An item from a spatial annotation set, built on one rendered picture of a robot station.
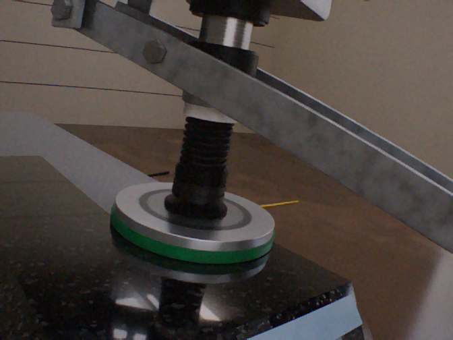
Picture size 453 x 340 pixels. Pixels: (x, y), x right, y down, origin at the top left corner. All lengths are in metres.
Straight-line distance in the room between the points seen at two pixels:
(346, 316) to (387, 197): 0.15
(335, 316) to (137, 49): 0.39
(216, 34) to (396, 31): 5.63
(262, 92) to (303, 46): 6.64
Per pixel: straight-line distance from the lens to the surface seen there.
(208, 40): 0.53
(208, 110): 0.53
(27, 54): 5.70
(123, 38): 0.57
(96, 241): 0.52
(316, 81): 6.80
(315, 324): 0.47
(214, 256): 0.50
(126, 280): 0.44
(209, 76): 0.49
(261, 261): 0.53
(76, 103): 5.94
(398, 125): 5.89
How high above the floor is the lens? 1.07
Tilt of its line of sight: 13 degrees down
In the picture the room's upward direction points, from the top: 10 degrees clockwise
